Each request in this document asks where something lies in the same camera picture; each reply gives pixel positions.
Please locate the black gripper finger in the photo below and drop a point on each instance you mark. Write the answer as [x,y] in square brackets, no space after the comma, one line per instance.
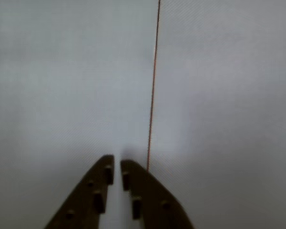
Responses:
[85,198]
[155,205]

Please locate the grey table mat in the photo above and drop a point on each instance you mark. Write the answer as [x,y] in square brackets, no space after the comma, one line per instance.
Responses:
[62,83]
[224,95]

